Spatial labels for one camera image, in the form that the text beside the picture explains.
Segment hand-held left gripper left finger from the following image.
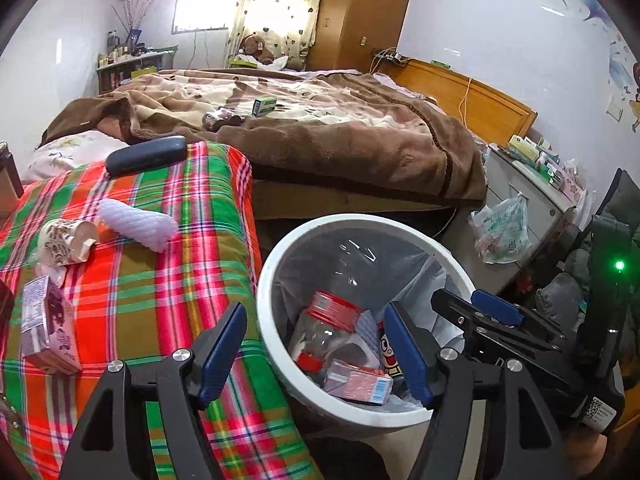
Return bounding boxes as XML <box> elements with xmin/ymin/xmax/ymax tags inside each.
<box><xmin>57</xmin><ymin>302</ymin><xmax>248</xmax><ymax>480</ymax></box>

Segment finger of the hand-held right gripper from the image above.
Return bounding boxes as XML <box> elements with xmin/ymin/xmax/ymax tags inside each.
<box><xmin>431</xmin><ymin>288</ymin><xmax>566</xmax><ymax>361</ymax></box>
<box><xmin>470</xmin><ymin>290</ymin><xmax>576</xmax><ymax>348</ymax></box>

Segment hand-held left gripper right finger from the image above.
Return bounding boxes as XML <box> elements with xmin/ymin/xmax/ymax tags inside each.
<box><xmin>384</xmin><ymin>301</ymin><xmax>568</xmax><ymax>480</ymax></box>

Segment red cartoon can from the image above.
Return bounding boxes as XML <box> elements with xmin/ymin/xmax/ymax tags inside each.
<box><xmin>375</xmin><ymin>320</ymin><xmax>406</xmax><ymax>381</ymax></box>

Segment red drink carton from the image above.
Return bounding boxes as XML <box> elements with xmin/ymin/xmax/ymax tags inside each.
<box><xmin>324</xmin><ymin>359</ymin><xmax>394</xmax><ymax>406</ymax></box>

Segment white round trash bin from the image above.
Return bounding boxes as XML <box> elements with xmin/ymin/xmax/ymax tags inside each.
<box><xmin>256</xmin><ymin>213</ymin><xmax>477</xmax><ymax>428</ymax></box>

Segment clear jar red lid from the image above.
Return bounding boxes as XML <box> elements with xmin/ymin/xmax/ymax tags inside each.
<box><xmin>289</xmin><ymin>289</ymin><xmax>381</xmax><ymax>376</ymax></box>

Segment white foam fruit net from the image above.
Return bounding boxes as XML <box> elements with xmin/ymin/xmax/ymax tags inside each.
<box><xmin>96</xmin><ymin>198</ymin><xmax>179</xmax><ymax>254</ymax></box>

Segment purple milk carton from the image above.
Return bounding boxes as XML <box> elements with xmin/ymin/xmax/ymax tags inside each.
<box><xmin>20</xmin><ymin>276</ymin><xmax>84</xmax><ymax>377</ymax></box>

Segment printed paper cup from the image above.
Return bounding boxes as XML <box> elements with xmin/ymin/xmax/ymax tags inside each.
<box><xmin>36</xmin><ymin>216</ymin><xmax>99</xmax><ymax>266</ymax></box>

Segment person's right hand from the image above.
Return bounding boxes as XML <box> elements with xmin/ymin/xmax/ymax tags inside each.
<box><xmin>565</xmin><ymin>427</ymin><xmax>618</xmax><ymax>478</ymax></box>

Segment black chair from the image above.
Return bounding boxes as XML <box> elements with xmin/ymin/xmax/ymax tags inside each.
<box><xmin>520</xmin><ymin>167</ymin><xmax>640</xmax><ymax>341</ymax></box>

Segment green printed plastic bag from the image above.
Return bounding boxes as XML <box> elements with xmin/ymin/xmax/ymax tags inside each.
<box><xmin>468</xmin><ymin>192</ymin><xmax>531</xmax><ymax>265</ymax></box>

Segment plaid tablecloth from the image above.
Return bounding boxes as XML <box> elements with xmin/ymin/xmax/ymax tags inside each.
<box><xmin>0</xmin><ymin>140</ymin><xmax>321</xmax><ymax>480</ymax></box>

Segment grey nightstand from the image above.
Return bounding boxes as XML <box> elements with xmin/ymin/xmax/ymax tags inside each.
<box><xmin>482</xmin><ymin>145</ymin><xmax>593</xmax><ymax>301</ymax></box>

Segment pile of small boxes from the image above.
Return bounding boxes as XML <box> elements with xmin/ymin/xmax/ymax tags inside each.
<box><xmin>507</xmin><ymin>135</ymin><xmax>586</xmax><ymax>196</ymax></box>

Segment brown blanket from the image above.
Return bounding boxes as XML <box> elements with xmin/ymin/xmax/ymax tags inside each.
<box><xmin>40</xmin><ymin>67</ymin><xmax>488</xmax><ymax>221</ymax></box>

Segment black glasses case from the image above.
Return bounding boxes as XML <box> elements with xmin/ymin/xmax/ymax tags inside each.
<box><xmin>106</xmin><ymin>135</ymin><xmax>188</xmax><ymax>178</ymax></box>

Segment wooden headboard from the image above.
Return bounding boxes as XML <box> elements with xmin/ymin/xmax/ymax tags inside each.
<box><xmin>385</xmin><ymin>57</ymin><xmax>538</xmax><ymax>146</ymax></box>

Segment dark snack wrapper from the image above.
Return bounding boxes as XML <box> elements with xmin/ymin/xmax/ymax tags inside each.
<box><xmin>201</xmin><ymin>107</ymin><xmax>243</xmax><ymax>133</ymax></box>

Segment white floral pillow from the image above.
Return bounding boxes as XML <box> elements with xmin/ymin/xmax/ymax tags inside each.
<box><xmin>22</xmin><ymin>130</ymin><xmax>131</xmax><ymax>183</ymax></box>

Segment power strip with plugs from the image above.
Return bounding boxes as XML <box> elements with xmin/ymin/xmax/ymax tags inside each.
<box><xmin>372</xmin><ymin>49</ymin><xmax>407</xmax><ymax>67</ymax></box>

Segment cluttered shelf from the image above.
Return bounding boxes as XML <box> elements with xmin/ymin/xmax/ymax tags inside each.
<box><xmin>96</xmin><ymin>45</ymin><xmax>178</xmax><ymax>96</ymax></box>

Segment brown teddy bear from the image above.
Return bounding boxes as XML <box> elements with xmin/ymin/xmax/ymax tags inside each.
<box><xmin>237</xmin><ymin>34</ymin><xmax>276</xmax><ymax>66</ymax></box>

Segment wooden wardrobe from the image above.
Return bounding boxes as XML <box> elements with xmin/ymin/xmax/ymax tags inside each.
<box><xmin>305</xmin><ymin>0</ymin><xmax>418</xmax><ymax>73</ymax></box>

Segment dried branches in vase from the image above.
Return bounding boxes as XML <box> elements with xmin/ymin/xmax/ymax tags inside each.
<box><xmin>111</xmin><ymin>0</ymin><xmax>160</xmax><ymax>46</ymax></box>

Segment window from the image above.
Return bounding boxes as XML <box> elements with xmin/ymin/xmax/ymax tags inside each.
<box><xmin>171</xmin><ymin>0</ymin><xmax>238</xmax><ymax>35</ymax></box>

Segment patterned curtain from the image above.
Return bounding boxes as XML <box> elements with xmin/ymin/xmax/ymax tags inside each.
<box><xmin>227</xmin><ymin>0</ymin><xmax>328</xmax><ymax>68</ymax></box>

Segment yellow cable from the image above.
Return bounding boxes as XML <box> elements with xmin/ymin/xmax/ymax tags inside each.
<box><xmin>459</xmin><ymin>77</ymin><xmax>473</xmax><ymax>126</ymax></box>

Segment blue wall stickers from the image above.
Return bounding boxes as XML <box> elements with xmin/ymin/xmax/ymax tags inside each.
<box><xmin>542</xmin><ymin>0</ymin><xmax>640</xmax><ymax>133</ymax></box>

